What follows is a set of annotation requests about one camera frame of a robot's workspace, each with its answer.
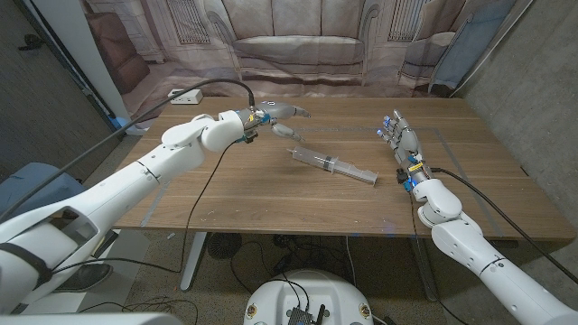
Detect white table leg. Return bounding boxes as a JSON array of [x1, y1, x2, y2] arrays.
[[179, 231, 209, 293]]

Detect white door frame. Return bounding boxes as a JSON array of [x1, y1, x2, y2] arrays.
[[13, 0, 148, 136]]

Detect printed sofa room backdrop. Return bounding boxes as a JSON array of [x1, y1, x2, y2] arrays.
[[80, 0, 534, 125]]

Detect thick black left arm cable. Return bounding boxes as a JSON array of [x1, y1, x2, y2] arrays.
[[0, 78, 256, 223]]

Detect grey table leg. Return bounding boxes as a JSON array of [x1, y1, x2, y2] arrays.
[[411, 237, 440, 302]]

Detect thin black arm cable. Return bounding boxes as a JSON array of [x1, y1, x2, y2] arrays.
[[51, 139, 238, 275], [407, 189, 471, 325]]

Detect black antenna module on base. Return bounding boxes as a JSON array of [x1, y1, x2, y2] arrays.
[[284, 304, 327, 325]]

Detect round black floor fan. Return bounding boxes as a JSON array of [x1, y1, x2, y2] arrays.
[[207, 232, 243, 261]]

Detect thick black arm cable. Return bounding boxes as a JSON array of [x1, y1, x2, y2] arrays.
[[0, 78, 256, 223], [429, 166, 578, 285]]

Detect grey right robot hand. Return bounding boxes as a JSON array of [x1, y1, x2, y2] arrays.
[[378, 109, 430, 191]]

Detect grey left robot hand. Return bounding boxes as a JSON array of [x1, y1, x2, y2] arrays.
[[238, 101, 312, 144]]

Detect white power strip box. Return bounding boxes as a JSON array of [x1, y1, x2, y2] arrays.
[[167, 88, 204, 106]]

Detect white floor cable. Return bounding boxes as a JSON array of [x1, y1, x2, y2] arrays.
[[344, 236, 359, 290]]

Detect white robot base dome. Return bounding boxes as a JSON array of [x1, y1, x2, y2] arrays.
[[243, 269, 375, 325]]

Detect blue padded chair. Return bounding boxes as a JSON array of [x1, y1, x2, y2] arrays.
[[0, 162, 87, 213]]

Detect white robot torso shell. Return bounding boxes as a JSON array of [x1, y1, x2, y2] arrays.
[[0, 311, 184, 325]]

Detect clear plastic syringe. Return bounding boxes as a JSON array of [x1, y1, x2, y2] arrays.
[[286, 144, 379, 186]]

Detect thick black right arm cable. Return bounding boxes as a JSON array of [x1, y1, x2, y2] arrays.
[[429, 166, 578, 285]]

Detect black floor cable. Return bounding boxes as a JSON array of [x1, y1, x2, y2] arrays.
[[228, 240, 312, 312]]

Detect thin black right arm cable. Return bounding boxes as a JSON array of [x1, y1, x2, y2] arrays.
[[407, 189, 471, 325]]

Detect white flat floor board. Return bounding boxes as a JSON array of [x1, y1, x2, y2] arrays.
[[26, 228, 153, 316]]

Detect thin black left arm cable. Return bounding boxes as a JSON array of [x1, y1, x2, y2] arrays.
[[51, 139, 238, 275]]

